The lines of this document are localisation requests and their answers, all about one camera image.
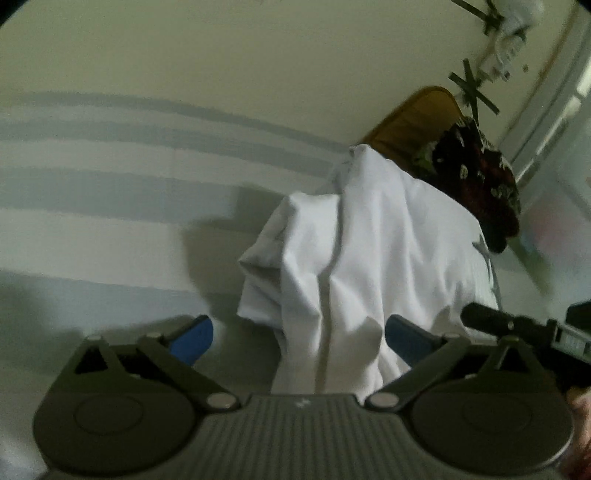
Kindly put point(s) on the white garment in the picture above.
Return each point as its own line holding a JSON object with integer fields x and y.
{"x": 360, "y": 258}

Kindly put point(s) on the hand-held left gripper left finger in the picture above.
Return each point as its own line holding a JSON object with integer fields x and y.
{"x": 194, "y": 341}

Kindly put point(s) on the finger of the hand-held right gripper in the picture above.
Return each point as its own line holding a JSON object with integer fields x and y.
{"x": 503, "y": 321}

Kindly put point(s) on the grey striped bed sheet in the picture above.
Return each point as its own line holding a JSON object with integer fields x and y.
{"x": 115, "y": 221}

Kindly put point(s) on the dark floral cloth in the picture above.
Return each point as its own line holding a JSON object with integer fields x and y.
{"x": 480, "y": 184}

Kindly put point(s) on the black tape cross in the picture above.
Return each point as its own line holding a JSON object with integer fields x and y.
{"x": 475, "y": 90}
{"x": 485, "y": 16}

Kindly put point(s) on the yellow-brown basket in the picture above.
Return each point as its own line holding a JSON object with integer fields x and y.
{"x": 415, "y": 120}

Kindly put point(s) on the white door frame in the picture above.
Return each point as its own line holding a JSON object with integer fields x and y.
{"x": 549, "y": 106}

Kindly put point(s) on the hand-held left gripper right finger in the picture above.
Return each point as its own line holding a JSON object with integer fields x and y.
{"x": 406, "y": 341}

